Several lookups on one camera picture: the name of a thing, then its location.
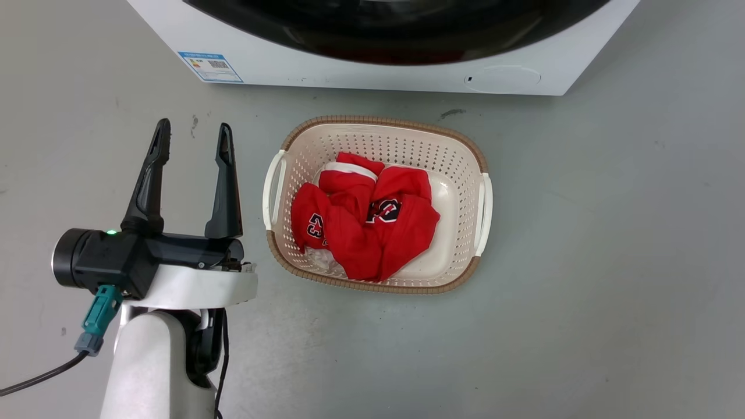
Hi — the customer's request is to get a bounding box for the blue energy label sticker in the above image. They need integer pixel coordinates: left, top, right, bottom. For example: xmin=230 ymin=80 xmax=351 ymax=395
xmin=178 ymin=51 xmax=244 ymax=83

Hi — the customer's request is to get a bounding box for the black cable with teal connector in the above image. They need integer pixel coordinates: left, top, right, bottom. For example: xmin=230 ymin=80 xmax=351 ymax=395
xmin=0 ymin=285 xmax=123 ymax=397

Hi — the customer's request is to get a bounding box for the white cloth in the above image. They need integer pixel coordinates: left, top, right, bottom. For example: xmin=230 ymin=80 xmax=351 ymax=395
xmin=307 ymin=249 xmax=345 ymax=274

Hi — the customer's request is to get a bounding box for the white washing machine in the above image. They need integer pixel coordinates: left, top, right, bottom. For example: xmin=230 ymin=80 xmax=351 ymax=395
xmin=127 ymin=0 xmax=641 ymax=97

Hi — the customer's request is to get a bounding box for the red jersey with number print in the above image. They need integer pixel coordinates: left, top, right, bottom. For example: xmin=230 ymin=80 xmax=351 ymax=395
xmin=290 ymin=152 xmax=441 ymax=282

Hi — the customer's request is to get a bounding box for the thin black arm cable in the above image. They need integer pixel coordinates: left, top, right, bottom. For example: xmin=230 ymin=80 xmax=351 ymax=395
xmin=214 ymin=308 xmax=229 ymax=419

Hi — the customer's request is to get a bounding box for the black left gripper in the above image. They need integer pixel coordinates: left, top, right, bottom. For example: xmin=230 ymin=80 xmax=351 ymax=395
xmin=51 ymin=119 xmax=257 ymax=309

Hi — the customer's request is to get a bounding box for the dark glass washing machine door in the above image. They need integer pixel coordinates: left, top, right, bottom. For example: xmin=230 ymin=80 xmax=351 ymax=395
xmin=183 ymin=0 xmax=611 ymax=66

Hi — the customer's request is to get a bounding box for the beige perforated laundry basket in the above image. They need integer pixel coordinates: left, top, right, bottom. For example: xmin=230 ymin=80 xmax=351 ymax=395
xmin=262 ymin=115 xmax=494 ymax=294

